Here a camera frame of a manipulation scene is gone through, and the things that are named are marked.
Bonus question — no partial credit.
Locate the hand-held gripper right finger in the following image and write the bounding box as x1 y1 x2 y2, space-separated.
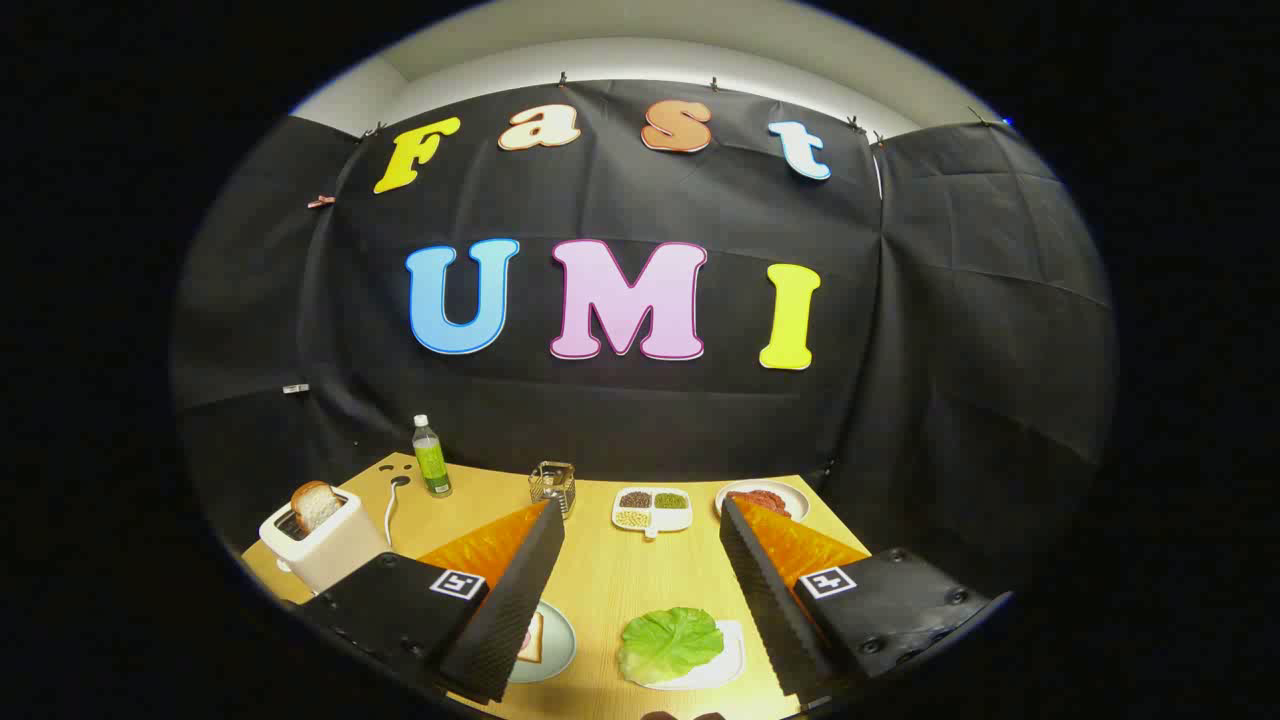
718 495 1013 701

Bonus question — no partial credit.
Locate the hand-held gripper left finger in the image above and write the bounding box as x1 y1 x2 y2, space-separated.
300 498 567 705

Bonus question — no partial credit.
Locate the green lettuce leaf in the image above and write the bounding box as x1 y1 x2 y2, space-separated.
617 606 725 687

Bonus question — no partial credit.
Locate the bread slice with brown crust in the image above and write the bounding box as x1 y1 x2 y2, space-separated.
291 481 344 534

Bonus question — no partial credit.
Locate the pale green round plate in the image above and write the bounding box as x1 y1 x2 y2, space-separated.
508 600 578 685

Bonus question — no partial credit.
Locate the white square plate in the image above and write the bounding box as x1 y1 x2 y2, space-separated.
640 620 747 692

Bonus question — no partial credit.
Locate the white round plate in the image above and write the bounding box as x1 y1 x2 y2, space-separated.
714 479 811 524

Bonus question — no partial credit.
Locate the white divided dish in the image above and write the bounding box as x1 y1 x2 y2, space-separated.
611 486 694 541

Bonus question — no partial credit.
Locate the green label drink bottle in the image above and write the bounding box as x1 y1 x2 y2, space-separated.
412 415 453 498

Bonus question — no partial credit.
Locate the white toaster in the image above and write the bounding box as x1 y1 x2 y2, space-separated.
258 488 389 595

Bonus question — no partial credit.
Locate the black backdrop cloth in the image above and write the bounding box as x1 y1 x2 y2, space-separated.
170 78 1116 601

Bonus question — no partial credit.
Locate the wire mesh utensil holder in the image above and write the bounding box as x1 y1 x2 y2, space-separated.
528 461 577 520

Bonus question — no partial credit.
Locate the white toaster cable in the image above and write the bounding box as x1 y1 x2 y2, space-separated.
384 478 411 549

